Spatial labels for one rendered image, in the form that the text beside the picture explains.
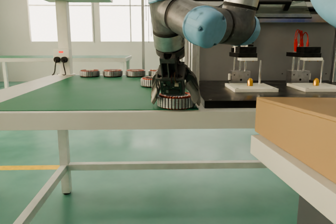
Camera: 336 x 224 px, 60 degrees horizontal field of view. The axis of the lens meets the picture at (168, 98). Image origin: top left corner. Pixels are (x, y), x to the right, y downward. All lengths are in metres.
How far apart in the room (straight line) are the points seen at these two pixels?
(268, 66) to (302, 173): 0.94
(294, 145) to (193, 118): 0.36
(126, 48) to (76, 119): 6.69
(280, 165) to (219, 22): 0.28
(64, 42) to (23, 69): 6.44
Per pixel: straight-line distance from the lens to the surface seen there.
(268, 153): 0.56
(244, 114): 0.83
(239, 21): 0.66
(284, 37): 1.40
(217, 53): 1.31
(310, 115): 0.48
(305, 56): 1.21
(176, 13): 0.60
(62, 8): 1.81
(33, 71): 8.12
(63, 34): 1.80
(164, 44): 0.68
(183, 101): 0.80
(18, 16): 8.21
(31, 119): 0.87
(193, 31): 0.56
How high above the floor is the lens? 0.93
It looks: 10 degrees down
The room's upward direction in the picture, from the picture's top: straight up
